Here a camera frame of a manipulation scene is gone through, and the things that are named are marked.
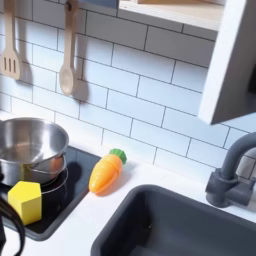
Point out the yellow block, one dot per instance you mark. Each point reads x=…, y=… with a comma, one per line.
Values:
x=26, y=204

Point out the orange toy carrot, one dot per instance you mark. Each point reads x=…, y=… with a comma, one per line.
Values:
x=104, y=173

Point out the wooden spoon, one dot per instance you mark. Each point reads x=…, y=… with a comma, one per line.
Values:
x=67, y=79

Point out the black toy stove top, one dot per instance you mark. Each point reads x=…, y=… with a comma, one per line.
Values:
x=68, y=200

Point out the steel pot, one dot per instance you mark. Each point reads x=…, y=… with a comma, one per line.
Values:
x=30, y=140

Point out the dark grey sink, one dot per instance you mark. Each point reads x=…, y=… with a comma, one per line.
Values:
x=173, y=226

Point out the dark grey tap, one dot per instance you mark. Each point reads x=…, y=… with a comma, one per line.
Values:
x=222, y=186

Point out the slotted wooden spatula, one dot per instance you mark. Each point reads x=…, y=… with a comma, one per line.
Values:
x=9, y=33

